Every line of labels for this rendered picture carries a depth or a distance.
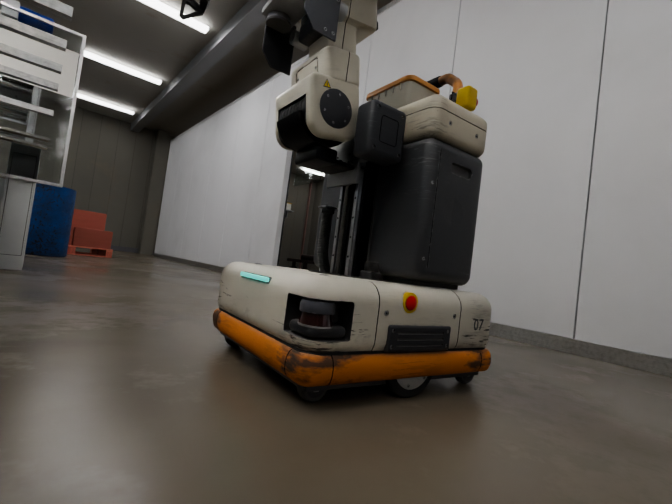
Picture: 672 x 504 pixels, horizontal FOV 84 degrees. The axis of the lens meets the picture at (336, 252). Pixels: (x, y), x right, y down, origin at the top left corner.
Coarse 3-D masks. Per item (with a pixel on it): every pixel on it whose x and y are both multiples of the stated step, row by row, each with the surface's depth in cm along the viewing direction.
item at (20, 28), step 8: (0, 16) 118; (0, 24) 119; (8, 24) 119; (16, 24) 121; (24, 24) 122; (16, 32) 122; (24, 32) 122; (32, 32) 123; (40, 32) 124; (40, 40) 125; (48, 40) 126; (56, 40) 127; (64, 40) 128; (56, 48) 129; (64, 48) 129
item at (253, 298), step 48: (240, 288) 108; (288, 288) 84; (336, 288) 80; (384, 288) 88; (432, 288) 102; (240, 336) 102; (288, 336) 82; (336, 336) 80; (384, 336) 87; (432, 336) 96; (480, 336) 108; (336, 384) 81
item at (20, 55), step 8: (0, 48) 137; (8, 48) 138; (16, 48) 139; (16, 56) 140; (24, 56) 141; (32, 56) 142; (32, 64) 145; (40, 64) 144; (48, 64) 146; (56, 64) 147; (56, 72) 149
